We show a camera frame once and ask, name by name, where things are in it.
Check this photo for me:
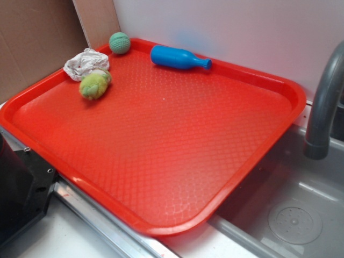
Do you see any white paper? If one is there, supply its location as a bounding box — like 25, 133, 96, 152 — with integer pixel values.
63, 48, 110, 82

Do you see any blue plastic toy bottle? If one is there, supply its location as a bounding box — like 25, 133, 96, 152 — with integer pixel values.
150, 46, 212, 70

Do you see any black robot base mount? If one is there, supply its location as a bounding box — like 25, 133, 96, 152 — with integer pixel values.
1, 136, 57, 248

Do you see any grey plastic sink basin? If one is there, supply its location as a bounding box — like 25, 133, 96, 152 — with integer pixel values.
209, 126, 343, 257

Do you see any grey faucet spout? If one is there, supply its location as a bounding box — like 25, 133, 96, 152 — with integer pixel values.
303, 42, 343, 160

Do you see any green textured ball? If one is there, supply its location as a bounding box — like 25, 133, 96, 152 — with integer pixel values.
109, 32, 131, 54

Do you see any red plastic tray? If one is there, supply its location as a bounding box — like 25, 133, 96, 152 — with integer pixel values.
1, 39, 306, 237

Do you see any brown cardboard panel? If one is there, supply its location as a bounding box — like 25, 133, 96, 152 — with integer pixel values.
1, 1, 120, 103

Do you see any green plush toy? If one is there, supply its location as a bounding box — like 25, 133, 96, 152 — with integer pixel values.
79, 68, 112, 100

